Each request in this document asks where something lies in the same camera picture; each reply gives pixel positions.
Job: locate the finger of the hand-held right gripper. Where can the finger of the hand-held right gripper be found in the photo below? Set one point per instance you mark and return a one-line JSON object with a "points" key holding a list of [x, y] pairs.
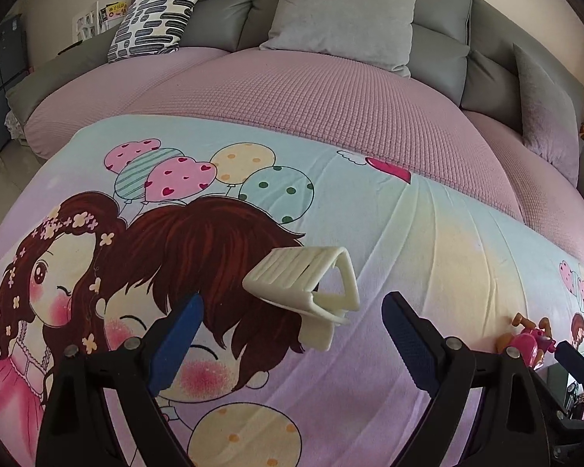
{"points": [[574, 362], [574, 440]]}

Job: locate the pink toy figure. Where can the pink toy figure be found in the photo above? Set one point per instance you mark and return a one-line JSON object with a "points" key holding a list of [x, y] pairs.
{"points": [[530, 343]]}

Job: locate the black and white patterned cushion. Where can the black and white patterned cushion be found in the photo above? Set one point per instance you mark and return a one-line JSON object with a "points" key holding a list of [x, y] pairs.
{"points": [[155, 14]]}

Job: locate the white frame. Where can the white frame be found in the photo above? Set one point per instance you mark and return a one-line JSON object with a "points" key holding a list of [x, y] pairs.
{"points": [[87, 22]]}

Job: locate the grey sofa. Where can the grey sofa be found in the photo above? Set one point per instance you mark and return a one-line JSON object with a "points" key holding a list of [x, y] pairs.
{"points": [[224, 14]]}

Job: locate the white plastic clip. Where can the white plastic clip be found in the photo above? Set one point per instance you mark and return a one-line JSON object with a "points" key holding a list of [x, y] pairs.
{"points": [[292, 272]]}

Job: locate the dark cabinet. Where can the dark cabinet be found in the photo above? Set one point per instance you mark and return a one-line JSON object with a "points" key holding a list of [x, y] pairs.
{"points": [[2, 73]]}

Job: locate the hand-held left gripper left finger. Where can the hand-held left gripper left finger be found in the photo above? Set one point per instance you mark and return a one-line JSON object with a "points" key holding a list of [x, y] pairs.
{"points": [[175, 345]]}

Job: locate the white lace cloth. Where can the white lace cloth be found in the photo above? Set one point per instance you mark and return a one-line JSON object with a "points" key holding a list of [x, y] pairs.
{"points": [[17, 126]]}

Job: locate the printed cartoon blanket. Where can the printed cartoon blanket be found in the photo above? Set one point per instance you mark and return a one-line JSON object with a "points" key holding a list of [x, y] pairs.
{"points": [[418, 233]]}

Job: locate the pink quilted sofa cover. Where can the pink quilted sofa cover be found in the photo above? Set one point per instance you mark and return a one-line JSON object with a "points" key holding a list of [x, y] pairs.
{"points": [[321, 107]]}

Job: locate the light grey cushion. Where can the light grey cushion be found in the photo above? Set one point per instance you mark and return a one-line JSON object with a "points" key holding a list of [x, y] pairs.
{"points": [[340, 14]]}

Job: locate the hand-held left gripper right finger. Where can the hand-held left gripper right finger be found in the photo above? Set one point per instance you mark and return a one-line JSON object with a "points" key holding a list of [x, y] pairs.
{"points": [[411, 343]]}

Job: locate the grey purple cushion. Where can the grey purple cushion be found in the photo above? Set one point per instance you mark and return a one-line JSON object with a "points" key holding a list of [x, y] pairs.
{"points": [[545, 116]]}

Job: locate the yellow book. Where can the yellow book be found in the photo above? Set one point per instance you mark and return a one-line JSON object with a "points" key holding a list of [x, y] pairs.
{"points": [[114, 13]]}

